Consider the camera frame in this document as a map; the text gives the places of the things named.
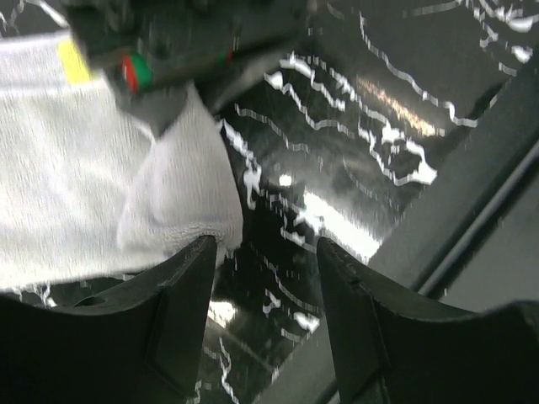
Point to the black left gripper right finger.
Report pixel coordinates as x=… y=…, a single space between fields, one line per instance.
x=392 y=345

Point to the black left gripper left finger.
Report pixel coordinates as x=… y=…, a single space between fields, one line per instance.
x=137 y=342

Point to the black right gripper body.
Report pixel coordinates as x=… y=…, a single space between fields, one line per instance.
x=151 y=51

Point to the yellow-green and grey towel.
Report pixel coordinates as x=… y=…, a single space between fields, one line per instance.
x=86 y=191

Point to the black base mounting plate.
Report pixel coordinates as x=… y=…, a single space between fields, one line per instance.
x=474 y=180

